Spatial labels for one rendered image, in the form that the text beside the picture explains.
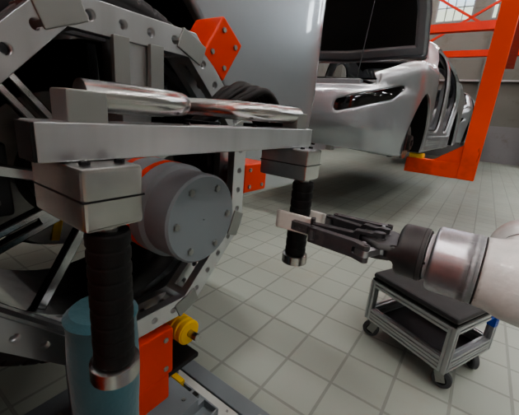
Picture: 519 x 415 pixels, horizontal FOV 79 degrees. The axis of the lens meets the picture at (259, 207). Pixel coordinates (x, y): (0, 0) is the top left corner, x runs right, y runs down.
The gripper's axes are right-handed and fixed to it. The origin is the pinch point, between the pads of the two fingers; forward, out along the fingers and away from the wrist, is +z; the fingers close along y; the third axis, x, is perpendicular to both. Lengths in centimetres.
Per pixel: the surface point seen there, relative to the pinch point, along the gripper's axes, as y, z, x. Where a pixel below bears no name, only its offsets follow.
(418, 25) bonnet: 308, 58, 110
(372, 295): 94, 6, -60
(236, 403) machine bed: 19, 25, -75
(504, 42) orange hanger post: 344, -11, 100
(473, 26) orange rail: 875, 73, 248
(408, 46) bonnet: 319, 67, 95
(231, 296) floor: 75, 75, -83
